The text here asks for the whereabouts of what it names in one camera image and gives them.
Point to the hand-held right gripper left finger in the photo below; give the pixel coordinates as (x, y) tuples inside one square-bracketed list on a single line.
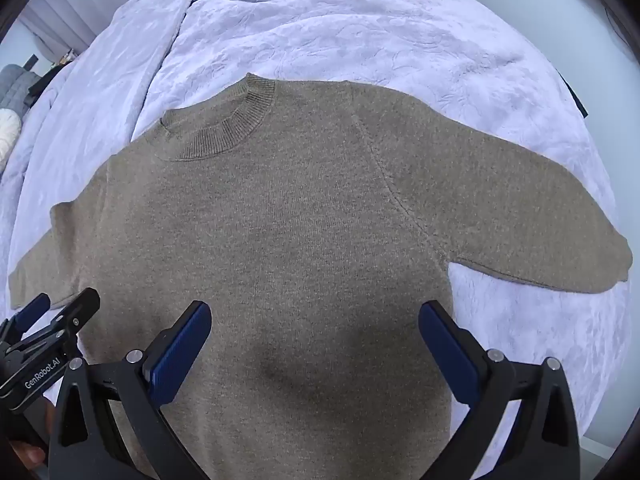
[(182, 350)]

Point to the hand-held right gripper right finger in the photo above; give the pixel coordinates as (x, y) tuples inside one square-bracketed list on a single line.
[(447, 350)]

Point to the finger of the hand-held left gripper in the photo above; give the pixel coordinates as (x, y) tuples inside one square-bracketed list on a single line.
[(75, 316), (31, 312)]

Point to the olive knit sweater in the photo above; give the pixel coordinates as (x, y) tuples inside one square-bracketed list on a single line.
[(300, 235)]

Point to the grey and white clothes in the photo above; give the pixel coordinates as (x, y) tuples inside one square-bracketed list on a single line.
[(17, 85)]

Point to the person's left hand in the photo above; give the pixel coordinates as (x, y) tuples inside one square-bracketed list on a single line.
[(30, 455)]

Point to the white knit cloth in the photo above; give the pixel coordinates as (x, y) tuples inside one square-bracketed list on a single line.
[(9, 135)]

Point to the pale grey curtain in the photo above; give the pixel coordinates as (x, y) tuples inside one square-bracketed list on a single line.
[(55, 15)]

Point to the lavender plush blanket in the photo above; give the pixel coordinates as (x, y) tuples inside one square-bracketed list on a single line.
[(350, 35)]

